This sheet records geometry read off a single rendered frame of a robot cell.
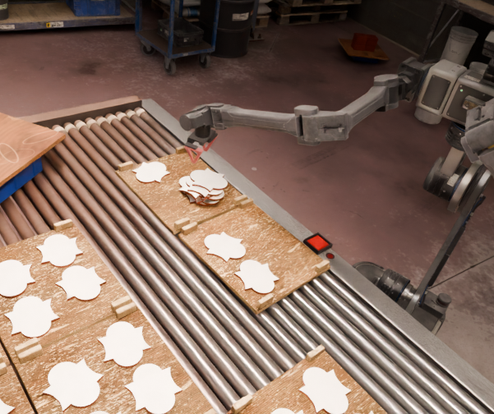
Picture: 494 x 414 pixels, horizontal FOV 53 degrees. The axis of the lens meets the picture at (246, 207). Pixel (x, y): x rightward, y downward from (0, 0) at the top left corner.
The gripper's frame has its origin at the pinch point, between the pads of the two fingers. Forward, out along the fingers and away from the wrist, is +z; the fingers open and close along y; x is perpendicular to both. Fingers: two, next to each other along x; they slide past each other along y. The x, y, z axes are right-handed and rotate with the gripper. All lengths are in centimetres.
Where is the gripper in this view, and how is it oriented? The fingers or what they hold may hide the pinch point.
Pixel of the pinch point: (200, 154)
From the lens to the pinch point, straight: 186.1
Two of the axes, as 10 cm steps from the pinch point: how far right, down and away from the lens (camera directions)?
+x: 9.1, 3.5, -2.1
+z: -1.6, 7.7, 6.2
